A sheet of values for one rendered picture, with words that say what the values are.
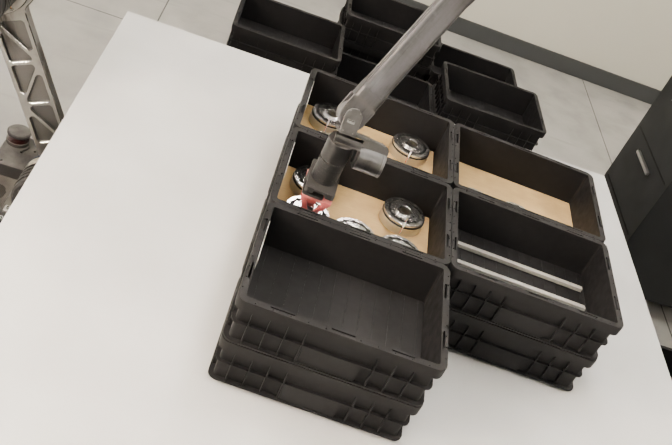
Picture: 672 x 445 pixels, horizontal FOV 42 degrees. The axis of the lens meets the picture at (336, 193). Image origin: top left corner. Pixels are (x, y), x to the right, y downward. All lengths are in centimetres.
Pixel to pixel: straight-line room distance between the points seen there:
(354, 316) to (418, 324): 14
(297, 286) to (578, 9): 378
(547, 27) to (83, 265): 390
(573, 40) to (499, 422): 371
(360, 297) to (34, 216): 70
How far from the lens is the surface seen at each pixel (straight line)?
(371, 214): 201
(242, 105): 244
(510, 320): 192
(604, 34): 539
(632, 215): 349
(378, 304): 180
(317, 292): 176
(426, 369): 159
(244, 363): 165
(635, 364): 230
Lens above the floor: 199
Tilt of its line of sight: 35 degrees down
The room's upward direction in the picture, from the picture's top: 24 degrees clockwise
